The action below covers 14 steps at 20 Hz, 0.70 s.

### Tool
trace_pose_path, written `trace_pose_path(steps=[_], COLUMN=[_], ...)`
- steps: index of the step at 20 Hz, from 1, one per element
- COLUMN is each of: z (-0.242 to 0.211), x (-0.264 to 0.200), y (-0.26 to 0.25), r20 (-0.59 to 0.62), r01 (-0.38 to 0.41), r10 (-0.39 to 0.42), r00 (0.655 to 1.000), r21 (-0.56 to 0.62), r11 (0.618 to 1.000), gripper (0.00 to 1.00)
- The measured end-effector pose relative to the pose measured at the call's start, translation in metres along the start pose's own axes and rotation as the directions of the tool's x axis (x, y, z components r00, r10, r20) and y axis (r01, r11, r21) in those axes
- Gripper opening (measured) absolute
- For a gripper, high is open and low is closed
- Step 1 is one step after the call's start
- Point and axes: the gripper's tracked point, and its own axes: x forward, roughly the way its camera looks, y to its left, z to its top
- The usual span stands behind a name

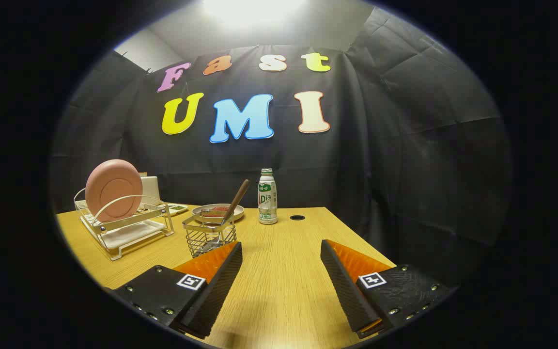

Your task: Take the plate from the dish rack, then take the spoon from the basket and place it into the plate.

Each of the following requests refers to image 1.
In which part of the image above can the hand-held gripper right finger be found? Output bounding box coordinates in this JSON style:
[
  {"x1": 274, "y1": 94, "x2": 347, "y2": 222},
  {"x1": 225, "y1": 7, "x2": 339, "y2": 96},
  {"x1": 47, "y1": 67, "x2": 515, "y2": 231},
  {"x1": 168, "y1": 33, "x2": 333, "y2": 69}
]
[{"x1": 320, "y1": 239, "x2": 453, "y2": 340}]

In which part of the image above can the white drink bottle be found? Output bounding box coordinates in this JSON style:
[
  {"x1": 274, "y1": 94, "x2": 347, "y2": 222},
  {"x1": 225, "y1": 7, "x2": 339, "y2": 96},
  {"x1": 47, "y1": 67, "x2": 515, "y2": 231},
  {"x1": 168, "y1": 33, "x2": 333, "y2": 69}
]
[{"x1": 258, "y1": 168, "x2": 278, "y2": 225}]

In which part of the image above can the white drip tray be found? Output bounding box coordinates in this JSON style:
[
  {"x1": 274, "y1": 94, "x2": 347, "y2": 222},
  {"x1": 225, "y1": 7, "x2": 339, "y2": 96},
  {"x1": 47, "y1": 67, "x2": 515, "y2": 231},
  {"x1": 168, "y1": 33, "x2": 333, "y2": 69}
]
[{"x1": 81, "y1": 216, "x2": 163, "y2": 248}]

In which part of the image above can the ceiling light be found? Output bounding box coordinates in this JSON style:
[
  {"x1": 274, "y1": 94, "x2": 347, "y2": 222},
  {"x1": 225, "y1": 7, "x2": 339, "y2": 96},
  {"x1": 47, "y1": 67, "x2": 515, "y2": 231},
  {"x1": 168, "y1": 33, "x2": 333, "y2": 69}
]
[{"x1": 201, "y1": 0, "x2": 309, "y2": 25}]

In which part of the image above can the white wire dish rack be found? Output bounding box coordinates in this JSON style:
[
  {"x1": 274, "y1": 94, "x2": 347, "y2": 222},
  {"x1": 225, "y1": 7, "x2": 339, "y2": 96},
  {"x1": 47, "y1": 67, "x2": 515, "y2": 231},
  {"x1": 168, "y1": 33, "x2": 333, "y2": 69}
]
[{"x1": 74, "y1": 187, "x2": 175, "y2": 261}]

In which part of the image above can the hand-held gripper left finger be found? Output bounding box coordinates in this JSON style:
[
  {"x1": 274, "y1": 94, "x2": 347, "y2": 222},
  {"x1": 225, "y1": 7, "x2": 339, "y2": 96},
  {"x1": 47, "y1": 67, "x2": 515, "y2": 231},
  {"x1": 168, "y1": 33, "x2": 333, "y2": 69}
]
[{"x1": 112, "y1": 241, "x2": 243, "y2": 340}]

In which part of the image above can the wooden-handled metal spoon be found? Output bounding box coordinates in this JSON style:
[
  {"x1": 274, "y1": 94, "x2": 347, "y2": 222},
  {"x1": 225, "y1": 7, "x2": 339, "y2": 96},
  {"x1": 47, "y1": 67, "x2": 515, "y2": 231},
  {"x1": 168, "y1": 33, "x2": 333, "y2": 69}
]
[{"x1": 201, "y1": 179, "x2": 251, "y2": 253}]

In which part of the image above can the black backdrop cloth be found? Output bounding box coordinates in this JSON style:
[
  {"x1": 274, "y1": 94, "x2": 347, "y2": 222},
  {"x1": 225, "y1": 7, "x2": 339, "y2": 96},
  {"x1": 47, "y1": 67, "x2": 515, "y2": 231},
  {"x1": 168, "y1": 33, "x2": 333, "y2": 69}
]
[{"x1": 50, "y1": 7, "x2": 512, "y2": 291}]

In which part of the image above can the pink plate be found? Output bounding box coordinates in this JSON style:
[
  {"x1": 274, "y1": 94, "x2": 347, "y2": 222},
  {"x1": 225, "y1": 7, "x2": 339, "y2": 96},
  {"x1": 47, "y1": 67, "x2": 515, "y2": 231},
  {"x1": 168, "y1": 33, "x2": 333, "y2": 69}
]
[{"x1": 85, "y1": 159, "x2": 143, "y2": 222}]

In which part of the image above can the white toaster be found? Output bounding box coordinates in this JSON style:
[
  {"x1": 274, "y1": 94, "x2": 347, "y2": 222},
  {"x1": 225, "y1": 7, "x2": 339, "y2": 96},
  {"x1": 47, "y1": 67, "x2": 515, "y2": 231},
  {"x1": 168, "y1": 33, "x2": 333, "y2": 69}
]
[{"x1": 140, "y1": 175, "x2": 159, "y2": 202}]

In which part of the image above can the beige plate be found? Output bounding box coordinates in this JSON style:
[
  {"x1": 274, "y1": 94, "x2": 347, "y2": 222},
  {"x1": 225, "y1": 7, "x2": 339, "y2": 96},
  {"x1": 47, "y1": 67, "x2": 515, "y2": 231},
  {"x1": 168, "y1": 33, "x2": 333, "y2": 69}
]
[{"x1": 192, "y1": 204, "x2": 245, "y2": 223}]

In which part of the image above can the metal wire basket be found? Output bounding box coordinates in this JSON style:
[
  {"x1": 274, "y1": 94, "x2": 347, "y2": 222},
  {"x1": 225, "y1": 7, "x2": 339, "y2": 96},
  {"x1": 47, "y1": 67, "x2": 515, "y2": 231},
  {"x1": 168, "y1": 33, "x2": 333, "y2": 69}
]
[{"x1": 183, "y1": 215, "x2": 237, "y2": 258}]

